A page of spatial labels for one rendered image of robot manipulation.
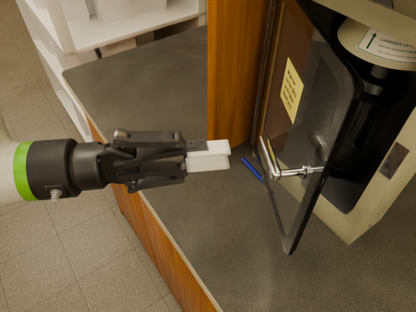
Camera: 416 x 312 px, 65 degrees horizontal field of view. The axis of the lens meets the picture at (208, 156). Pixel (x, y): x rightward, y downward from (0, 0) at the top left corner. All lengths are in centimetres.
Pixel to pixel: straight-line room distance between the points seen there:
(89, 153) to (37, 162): 7
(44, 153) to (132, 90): 64
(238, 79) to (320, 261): 43
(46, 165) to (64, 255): 141
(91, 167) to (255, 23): 42
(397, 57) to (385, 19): 7
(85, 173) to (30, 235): 155
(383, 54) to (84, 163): 46
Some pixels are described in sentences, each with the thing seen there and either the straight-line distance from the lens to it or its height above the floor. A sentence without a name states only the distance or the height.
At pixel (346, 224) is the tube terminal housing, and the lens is 74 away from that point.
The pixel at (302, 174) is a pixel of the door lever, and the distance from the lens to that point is 51.
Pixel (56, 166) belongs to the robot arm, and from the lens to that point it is 51.
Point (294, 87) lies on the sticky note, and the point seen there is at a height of 129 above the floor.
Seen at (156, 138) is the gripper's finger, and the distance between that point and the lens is 48.
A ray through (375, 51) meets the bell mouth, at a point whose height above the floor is 133.
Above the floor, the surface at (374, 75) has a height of 126.
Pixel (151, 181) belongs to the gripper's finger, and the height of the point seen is 115.
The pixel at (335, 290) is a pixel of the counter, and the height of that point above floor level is 94.
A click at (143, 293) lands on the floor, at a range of 170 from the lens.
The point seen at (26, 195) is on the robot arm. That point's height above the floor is 120.
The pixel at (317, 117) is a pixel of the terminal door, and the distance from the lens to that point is 45.
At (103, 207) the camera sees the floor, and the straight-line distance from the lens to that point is 199.
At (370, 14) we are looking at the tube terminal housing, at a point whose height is 139.
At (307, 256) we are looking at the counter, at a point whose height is 94.
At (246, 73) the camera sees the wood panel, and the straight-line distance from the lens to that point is 76.
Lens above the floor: 158
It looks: 48 degrees down
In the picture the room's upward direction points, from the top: straight up
